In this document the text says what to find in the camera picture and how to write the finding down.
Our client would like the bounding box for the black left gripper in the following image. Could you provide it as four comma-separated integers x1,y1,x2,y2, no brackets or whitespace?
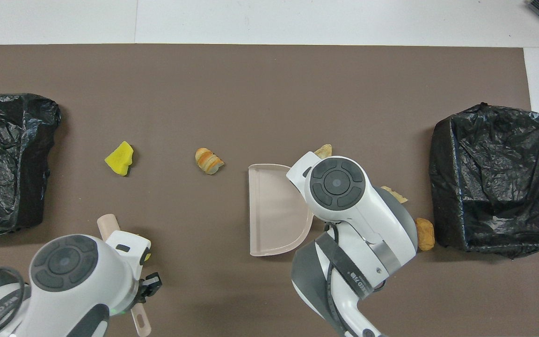
136,272,162,305

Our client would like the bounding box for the brown table mat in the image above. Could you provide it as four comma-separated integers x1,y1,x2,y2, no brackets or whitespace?
0,44,539,337

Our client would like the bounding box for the black bag lined bin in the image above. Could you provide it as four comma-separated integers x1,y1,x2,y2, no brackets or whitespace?
429,103,539,259
0,93,62,236

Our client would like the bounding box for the beige plastic dustpan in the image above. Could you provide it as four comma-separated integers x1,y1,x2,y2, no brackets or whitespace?
248,163,314,257

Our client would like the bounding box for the wedge yellow sponge piece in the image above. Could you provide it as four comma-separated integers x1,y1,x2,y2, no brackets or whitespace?
104,141,134,176

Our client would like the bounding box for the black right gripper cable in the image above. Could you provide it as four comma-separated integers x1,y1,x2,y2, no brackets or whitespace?
322,221,382,337

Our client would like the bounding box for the beige hand brush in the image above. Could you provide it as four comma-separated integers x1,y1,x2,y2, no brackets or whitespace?
97,214,152,337

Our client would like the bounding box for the orange striped croissant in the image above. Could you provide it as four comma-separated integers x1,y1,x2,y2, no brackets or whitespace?
195,148,226,176

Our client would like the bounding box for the pale crinkled chip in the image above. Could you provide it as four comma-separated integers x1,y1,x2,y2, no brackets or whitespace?
381,186,408,204

